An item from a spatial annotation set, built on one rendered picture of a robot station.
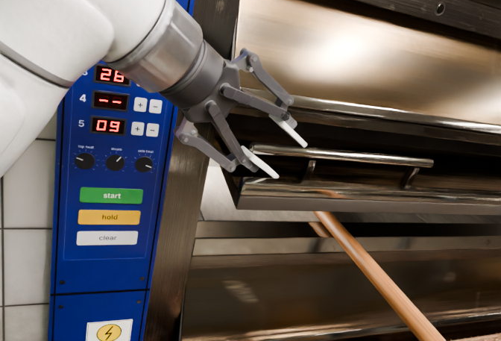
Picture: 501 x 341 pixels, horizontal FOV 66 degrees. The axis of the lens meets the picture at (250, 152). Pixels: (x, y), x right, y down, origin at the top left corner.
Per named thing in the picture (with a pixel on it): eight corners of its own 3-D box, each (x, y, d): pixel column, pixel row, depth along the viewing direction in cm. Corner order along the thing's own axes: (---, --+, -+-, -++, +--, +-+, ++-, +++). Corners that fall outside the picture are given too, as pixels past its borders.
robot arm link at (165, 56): (92, 47, 40) (136, 80, 44) (113, 77, 34) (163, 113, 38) (148, -21, 40) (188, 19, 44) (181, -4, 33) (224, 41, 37)
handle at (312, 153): (243, 180, 55) (240, 173, 56) (420, 189, 67) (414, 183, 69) (253, 145, 52) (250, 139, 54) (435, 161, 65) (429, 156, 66)
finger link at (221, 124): (217, 101, 43) (206, 108, 43) (251, 163, 51) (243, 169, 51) (203, 88, 46) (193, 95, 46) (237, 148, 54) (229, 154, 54)
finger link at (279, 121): (268, 115, 53) (271, 110, 53) (292, 139, 58) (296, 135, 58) (279, 124, 51) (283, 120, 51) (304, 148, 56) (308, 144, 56)
